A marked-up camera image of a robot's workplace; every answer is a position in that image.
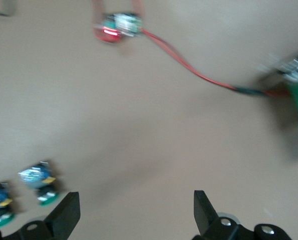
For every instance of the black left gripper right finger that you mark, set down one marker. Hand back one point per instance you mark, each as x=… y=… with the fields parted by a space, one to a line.
x=206 y=217

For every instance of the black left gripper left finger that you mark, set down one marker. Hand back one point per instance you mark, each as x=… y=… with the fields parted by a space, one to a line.
x=63 y=217

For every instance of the small green circuit board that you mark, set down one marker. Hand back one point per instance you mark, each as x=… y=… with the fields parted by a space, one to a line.
x=121 y=23

